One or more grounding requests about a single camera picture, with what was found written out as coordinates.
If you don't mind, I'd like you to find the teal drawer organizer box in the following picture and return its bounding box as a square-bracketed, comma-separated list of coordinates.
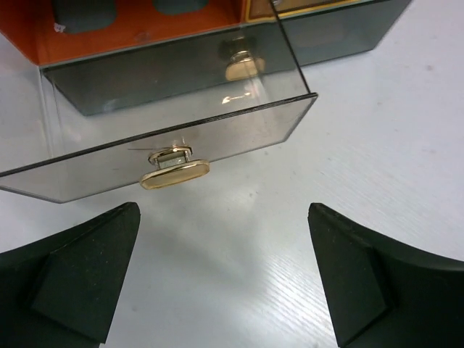
[0, 0, 410, 117]

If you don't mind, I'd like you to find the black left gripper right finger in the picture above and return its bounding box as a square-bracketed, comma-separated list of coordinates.
[308, 203, 463, 347]

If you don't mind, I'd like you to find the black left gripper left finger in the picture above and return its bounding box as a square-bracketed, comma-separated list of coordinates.
[1, 202, 141, 347]

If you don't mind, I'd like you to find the transparent small drawer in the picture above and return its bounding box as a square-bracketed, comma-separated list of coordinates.
[1, 38, 317, 203]

